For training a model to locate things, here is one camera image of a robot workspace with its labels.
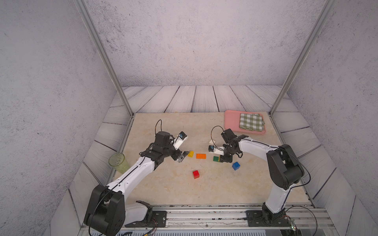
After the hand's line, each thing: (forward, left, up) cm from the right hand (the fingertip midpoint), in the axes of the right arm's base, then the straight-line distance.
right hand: (222, 155), depth 94 cm
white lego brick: (+11, +6, -1) cm, 12 cm away
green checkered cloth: (+30, -26, -2) cm, 40 cm away
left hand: (-1, +23, +13) cm, 27 cm away
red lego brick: (-13, +17, +1) cm, 21 cm away
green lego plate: (-2, +4, -1) cm, 5 cm away
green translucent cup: (-10, +59, +12) cm, 61 cm away
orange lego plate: (+1, +14, -2) cm, 14 cm away
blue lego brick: (-7, -7, 0) cm, 10 cm away
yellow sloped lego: (+1, +20, -1) cm, 20 cm away
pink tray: (+31, -11, -2) cm, 33 cm away
